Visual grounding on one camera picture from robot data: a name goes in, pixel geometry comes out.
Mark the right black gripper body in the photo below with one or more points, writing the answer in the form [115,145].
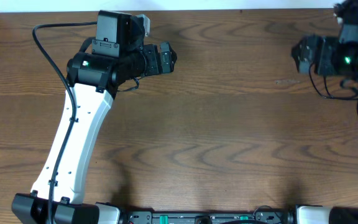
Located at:
[317,55]

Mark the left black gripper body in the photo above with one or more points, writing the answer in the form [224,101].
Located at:
[153,59]

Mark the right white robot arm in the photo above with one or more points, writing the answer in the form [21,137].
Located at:
[345,59]

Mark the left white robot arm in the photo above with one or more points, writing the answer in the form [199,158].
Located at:
[117,53]

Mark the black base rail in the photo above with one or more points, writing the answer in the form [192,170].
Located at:
[222,217]

